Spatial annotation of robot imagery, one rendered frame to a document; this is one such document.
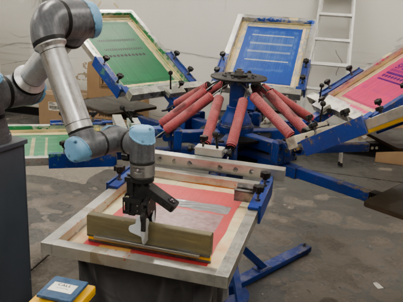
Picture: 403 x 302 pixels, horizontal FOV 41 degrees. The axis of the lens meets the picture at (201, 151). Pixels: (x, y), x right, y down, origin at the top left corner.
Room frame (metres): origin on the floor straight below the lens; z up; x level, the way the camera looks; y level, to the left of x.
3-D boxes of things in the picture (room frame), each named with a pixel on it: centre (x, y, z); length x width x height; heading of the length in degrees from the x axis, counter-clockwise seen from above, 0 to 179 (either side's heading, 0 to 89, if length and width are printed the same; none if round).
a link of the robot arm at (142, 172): (1.50, 0.17, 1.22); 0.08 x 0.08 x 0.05
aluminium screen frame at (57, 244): (1.76, 0.09, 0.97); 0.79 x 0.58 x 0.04; 165
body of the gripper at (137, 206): (1.50, 0.18, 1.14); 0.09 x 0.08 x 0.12; 75
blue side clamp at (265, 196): (1.92, -0.24, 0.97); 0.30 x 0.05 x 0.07; 165
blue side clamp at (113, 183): (2.06, 0.30, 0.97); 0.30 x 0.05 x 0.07; 165
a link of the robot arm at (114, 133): (1.55, 0.27, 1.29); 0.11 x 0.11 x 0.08; 52
